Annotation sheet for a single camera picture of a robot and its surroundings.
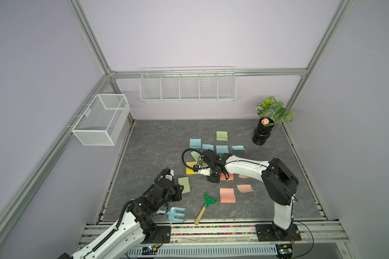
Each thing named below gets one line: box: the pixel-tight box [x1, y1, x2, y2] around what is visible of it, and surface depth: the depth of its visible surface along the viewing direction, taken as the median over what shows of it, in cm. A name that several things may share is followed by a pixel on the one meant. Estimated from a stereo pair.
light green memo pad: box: [178, 176, 191, 194], surface depth 85 cm
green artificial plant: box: [255, 96, 297, 127], surface depth 93 cm
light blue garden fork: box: [156, 206, 187, 223], surface depth 81 cm
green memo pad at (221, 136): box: [216, 131, 228, 141], surface depth 112 cm
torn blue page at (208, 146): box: [202, 144, 214, 151], surface depth 108 cm
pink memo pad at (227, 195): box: [219, 188, 237, 203], surface depth 85 cm
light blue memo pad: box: [189, 138, 202, 149], surface depth 111 cm
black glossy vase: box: [251, 117, 276, 146], surface depth 103 cm
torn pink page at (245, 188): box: [236, 184, 255, 193], surface depth 88 cm
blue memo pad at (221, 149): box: [216, 145, 230, 156], surface depth 104 cm
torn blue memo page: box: [231, 145, 246, 151], surface depth 107 cm
